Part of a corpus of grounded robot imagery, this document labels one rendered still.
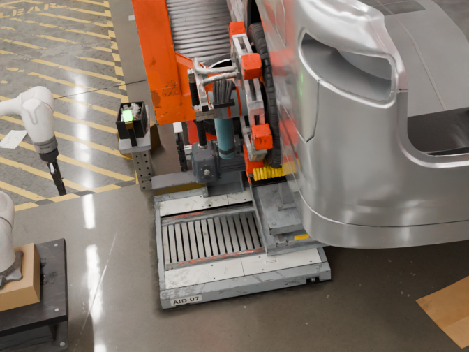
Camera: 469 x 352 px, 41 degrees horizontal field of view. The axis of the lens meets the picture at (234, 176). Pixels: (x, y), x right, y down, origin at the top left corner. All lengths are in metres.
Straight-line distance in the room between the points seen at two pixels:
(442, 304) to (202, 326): 1.11
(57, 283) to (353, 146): 1.62
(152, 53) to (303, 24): 1.51
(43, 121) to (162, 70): 0.94
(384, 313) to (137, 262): 1.28
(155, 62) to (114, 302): 1.21
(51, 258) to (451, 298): 1.88
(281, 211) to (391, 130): 1.46
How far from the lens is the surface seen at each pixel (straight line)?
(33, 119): 2.45
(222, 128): 3.00
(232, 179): 3.57
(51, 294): 2.90
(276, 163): 2.73
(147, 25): 3.11
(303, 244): 3.11
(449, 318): 3.01
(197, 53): 4.63
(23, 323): 2.84
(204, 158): 3.27
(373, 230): 2.08
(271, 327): 2.94
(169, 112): 3.33
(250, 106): 2.56
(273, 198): 3.23
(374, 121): 1.76
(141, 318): 3.08
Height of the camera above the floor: 2.30
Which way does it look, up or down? 38 degrees down
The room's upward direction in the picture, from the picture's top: 7 degrees counter-clockwise
